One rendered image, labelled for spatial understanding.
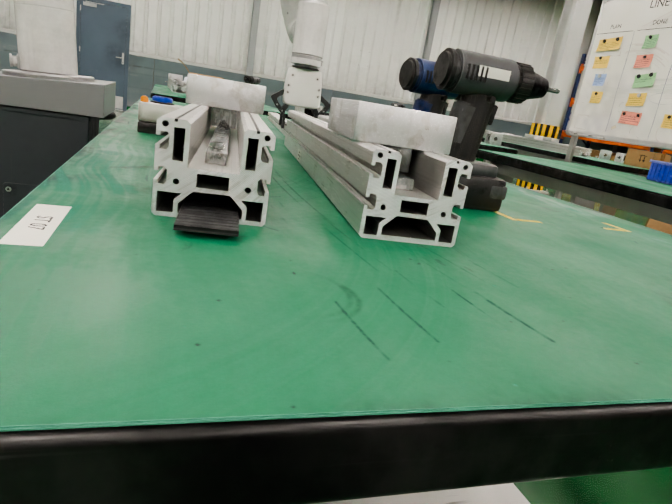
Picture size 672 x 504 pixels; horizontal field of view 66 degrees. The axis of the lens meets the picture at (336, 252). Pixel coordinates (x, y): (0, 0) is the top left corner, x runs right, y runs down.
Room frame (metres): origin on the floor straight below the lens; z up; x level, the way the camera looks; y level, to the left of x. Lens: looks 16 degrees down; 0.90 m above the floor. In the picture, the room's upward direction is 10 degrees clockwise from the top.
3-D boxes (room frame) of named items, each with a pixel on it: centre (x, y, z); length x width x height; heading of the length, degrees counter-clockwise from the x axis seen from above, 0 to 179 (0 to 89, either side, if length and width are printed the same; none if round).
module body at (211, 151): (0.84, 0.21, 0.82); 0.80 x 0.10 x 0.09; 13
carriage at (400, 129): (0.64, -0.03, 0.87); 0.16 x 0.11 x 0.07; 13
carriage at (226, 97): (0.84, 0.21, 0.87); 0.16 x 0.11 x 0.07; 13
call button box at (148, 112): (1.08, 0.39, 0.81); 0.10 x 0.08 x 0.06; 103
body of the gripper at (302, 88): (1.46, 0.16, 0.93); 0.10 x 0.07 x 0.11; 103
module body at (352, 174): (0.88, 0.03, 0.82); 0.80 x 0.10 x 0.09; 13
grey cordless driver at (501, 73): (0.80, -0.20, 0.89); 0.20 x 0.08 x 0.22; 106
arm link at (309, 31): (1.46, 0.16, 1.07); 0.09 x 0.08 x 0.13; 23
